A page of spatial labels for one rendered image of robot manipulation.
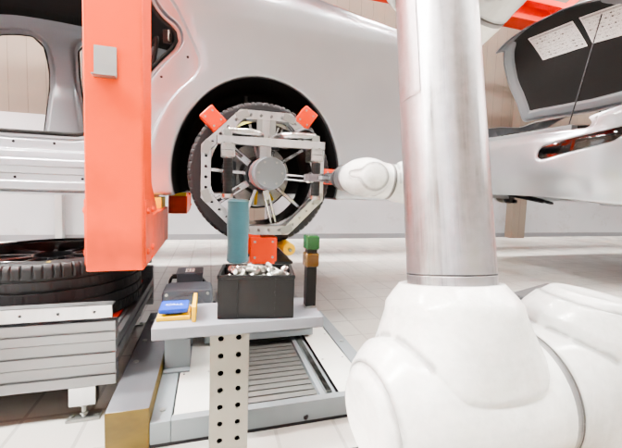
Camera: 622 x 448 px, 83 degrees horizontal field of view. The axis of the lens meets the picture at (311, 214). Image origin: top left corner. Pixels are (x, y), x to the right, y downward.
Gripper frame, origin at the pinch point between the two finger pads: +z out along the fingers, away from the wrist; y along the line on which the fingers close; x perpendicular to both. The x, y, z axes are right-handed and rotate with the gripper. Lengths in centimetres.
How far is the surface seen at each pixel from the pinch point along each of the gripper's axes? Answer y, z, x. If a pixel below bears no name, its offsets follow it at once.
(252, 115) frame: -23.3, 34.0, 27.2
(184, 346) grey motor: -49, 17, -66
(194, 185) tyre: -47, 41, -4
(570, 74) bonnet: 305, 154, 120
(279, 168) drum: -13.5, 18.1, 3.9
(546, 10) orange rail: 378, 253, 240
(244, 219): -26.8, 20.3, -17.1
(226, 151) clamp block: -34.9, 10.5, 8.8
